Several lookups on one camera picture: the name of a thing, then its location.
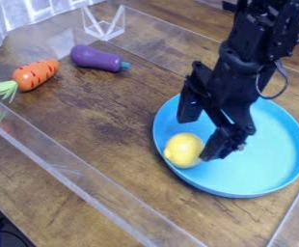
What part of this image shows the orange toy carrot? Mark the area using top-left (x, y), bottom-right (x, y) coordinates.
top-left (0, 59), bottom-right (59, 101)

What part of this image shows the yellow toy lemon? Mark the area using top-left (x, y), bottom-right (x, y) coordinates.
top-left (163, 132), bottom-right (206, 169)

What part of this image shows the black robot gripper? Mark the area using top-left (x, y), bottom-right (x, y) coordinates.
top-left (176, 43), bottom-right (275, 162)

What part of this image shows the clear acrylic barrier wall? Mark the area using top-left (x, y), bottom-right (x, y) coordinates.
top-left (0, 6), bottom-right (299, 247)

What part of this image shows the grey white checkered curtain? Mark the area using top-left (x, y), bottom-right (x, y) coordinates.
top-left (0, 0), bottom-right (106, 47)

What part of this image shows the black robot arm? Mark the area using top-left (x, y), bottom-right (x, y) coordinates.
top-left (176, 0), bottom-right (299, 161)

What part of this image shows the blue round plastic tray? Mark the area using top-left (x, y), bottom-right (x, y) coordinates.
top-left (151, 93), bottom-right (299, 199)

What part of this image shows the clear acrylic triangular bracket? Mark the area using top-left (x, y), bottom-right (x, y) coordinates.
top-left (82, 6), bottom-right (126, 41)

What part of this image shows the black cable loop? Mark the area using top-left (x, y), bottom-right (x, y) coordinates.
top-left (254, 59), bottom-right (290, 100)

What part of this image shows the purple toy eggplant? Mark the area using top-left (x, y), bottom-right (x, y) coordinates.
top-left (70, 44), bottom-right (131, 72)

